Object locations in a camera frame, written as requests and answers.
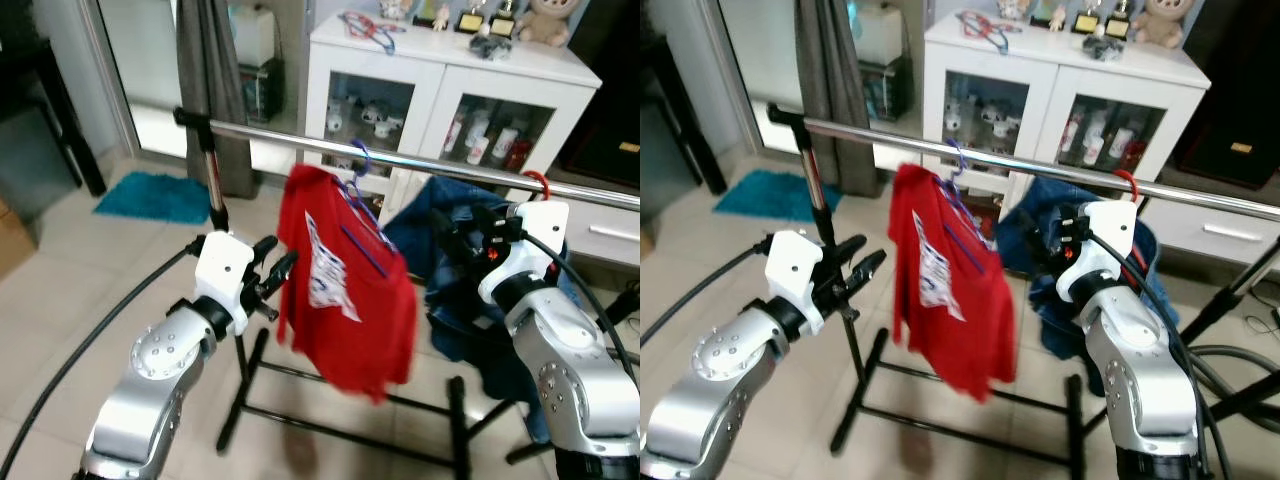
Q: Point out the gold trophy black base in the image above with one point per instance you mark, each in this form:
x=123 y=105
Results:
x=1119 y=25
x=1086 y=22
x=470 y=22
x=503 y=25

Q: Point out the white plastic canister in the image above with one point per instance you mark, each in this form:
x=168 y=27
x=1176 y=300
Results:
x=880 y=35
x=252 y=35

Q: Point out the dark brown speaker box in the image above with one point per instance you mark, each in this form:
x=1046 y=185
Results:
x=600 y=90
x=1230 y=90

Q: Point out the white glass-door cabinet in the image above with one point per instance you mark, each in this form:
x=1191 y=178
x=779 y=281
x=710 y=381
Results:
x=440 y=80
x=1060 y=85

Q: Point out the grey curtain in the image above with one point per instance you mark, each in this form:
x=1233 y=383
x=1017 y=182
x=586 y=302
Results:
x=830 y=70
x=215 y=70

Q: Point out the small black object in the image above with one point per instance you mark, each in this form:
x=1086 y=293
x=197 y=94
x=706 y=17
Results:
x=1104 y=50
x=492 y=48

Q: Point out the red printed t-shirt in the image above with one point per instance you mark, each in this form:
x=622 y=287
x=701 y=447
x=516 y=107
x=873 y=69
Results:
x=370 y=320
x=975 y=330

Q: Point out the black clothes rack silver rail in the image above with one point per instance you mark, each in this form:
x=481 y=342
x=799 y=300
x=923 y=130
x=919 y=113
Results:
x=815 y=180
x=214 y=190

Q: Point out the teal shaggy rug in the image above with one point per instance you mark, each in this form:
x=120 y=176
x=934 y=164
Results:
x=150 y=197
x=765 y=195

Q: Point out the blue denim garment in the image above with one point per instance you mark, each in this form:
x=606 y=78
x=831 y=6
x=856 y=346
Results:
x=1060 y=320
x=450 y=320

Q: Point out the black furniture leg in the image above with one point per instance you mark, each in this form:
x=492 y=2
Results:
x=80 y=150
x=705 y=150

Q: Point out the white drawer unit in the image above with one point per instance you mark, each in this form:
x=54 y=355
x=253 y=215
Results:
x=1210 y=235
x=600 y=235

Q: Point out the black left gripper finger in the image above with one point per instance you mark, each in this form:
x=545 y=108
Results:
x=281 y=272
x=848 y=251
x=266 y=251
x=866 y=271

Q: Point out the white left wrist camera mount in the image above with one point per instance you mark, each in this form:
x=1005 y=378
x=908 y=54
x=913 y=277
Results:
x=795 y=270
x=222 y=270

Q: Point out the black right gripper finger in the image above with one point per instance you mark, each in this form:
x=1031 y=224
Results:
x=487 y=217
x=450 y=240
x=1040 y=255
x=1075 y=218

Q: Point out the beige plush toy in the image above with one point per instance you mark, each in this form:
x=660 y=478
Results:
x=1160 y=20
x=545 y=20

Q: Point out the red clothes hanger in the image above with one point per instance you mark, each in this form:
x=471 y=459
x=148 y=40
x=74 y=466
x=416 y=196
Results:
x=1135 y=182
x=547 y=183

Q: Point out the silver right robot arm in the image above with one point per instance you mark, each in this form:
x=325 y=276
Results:
x=570 y=370
x=1140 y=380

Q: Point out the blue clothes hanger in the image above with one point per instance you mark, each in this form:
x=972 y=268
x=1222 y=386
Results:
x=362 y=250
x=970 y=247

